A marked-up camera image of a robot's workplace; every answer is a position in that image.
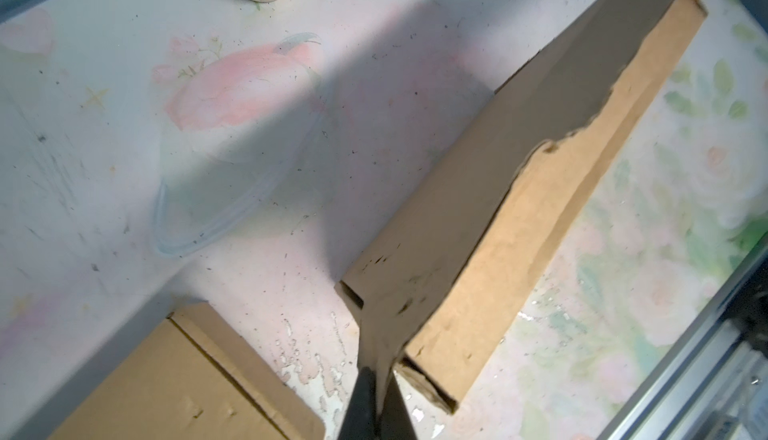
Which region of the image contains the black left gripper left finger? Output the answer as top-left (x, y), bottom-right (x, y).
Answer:
top-left (337, 367), bottom-right (377, 440)

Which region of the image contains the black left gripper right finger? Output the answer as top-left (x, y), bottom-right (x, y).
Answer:
top-left (379, 377), bottom-right (417, 440)

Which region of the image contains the brown cardboard box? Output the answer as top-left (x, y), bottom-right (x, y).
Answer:
top-left (337, 0), bottom-right (705, 412)
top-left (51, 302), bottom-right (325, 439)

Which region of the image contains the aluminium front rail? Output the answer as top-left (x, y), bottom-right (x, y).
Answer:
top-left (599, 238), bottom-right (767, 439)

